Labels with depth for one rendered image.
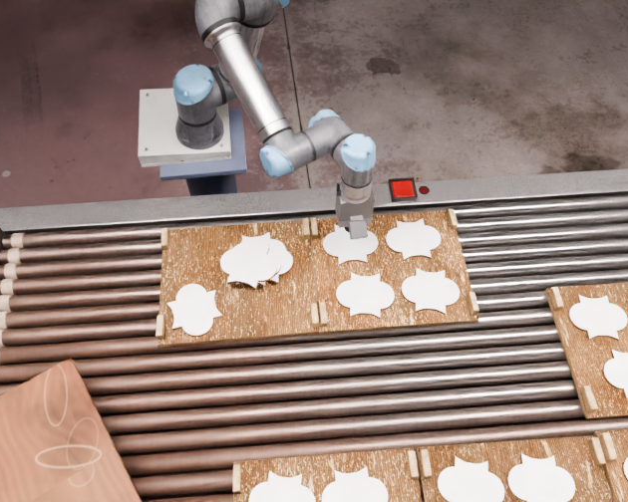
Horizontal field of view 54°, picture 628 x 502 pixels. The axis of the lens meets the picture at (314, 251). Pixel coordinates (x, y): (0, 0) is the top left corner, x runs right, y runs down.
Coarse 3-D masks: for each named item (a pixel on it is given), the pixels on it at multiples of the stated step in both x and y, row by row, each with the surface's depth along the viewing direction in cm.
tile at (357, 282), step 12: (360, 276) 162; (372, 276) 162; (348, 288) 161; (360, 288) 161; (372, 288) 161; (384, 288) 161; (348, 300) 159; (360, 300) 159; (372, 300) 159; (384, 300) 159; (360, 312) 157; (372, 312) 157
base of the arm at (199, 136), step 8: (216, 112) 190; (216, 120) 188; (176, 128) 190; (184, 128) 187; (192, 128) 185; (200, 128) 185; (208, 128) 186; (216, 128) 189; (176, 136) 192; (184, 136) 190; (192, 136) 187; (200, 136) 187; (208, 136) 188; (216, 136) 192; (184, 144) 190; (192, 144) 189; (200, 144) 189; (208, 144) 190
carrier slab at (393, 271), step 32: (320, 224) 173; (384, 224) 173; (448, 224) 173; (320, 256) 167; (384, 256) 167; (448, 256) 167; (320, 288) 162; (352, 320) 157; (384, 320) 157; (416, 320) 157; (448, 320) 157
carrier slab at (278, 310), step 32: (256, 224) 173; (288, 224) 173; (192, 256) 167; (160, 288) 162; (224, 288) 162; (256, 288) 162; (288, 288) 162; (224, 320) 157; (256, 320) 157; (288, 320) 157
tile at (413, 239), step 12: (396, 228) 171; (408, 228) 171; (420, 228) 171; (432, 228) 171; (396, 240) 169; (408, 240) 169; (420, 240) 169; (432, 240) 169; (396, 252) 167; (408, 252) 166; (420, 252) 166
